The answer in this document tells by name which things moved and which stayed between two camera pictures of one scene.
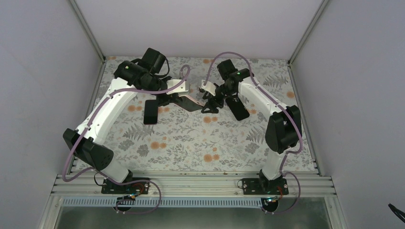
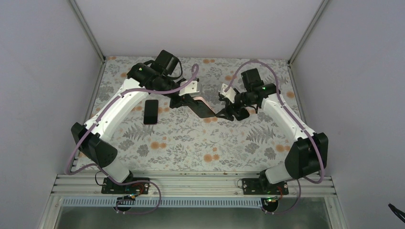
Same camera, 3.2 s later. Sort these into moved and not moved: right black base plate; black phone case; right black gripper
Moved: right black gripper
Not moved: right black base plate; black phone case
